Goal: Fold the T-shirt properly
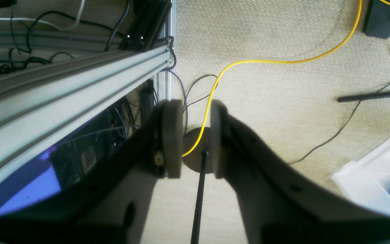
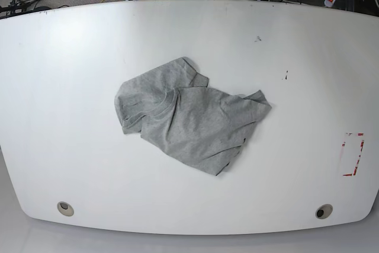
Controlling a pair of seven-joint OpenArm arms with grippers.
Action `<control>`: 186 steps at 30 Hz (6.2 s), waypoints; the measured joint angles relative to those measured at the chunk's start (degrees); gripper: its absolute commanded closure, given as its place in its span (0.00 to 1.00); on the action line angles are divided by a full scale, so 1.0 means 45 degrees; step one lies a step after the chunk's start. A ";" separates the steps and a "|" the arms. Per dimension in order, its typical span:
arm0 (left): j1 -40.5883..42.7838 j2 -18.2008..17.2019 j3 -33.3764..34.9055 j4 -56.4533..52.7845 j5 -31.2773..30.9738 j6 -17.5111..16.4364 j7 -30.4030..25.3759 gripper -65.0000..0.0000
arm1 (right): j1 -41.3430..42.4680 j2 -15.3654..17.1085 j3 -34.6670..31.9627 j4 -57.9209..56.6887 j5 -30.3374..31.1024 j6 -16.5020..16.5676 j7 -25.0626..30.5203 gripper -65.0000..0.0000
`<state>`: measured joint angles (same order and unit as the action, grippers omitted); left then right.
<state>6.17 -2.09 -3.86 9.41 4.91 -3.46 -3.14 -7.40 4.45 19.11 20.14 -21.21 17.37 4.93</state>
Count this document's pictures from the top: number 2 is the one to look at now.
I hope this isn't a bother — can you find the table cable grommet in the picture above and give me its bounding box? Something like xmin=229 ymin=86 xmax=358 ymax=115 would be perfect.
xmin=315 ymin=204 xmax=333 ymax=219
xmin=57 ymin=201 xmax=74 ymax=217

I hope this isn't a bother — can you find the grey T-shirt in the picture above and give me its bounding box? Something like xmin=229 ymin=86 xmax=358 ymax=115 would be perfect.
xmin=114 ymin=57 xmax=271 ymax=176

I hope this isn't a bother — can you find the right table cable grommet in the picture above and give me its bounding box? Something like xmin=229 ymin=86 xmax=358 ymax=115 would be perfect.
xmin=315 ymin=204 xmax=333 ymax=219

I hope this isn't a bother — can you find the red tape rectangle marking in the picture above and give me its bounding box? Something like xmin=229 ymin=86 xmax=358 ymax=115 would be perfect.
xmin=339 ymin=133 xmax=364 ymax=177

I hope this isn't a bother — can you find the left table cable grommet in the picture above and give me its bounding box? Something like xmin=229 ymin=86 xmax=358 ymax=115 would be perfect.
xmin=57 ymin=201 xmax=74 ymax=217

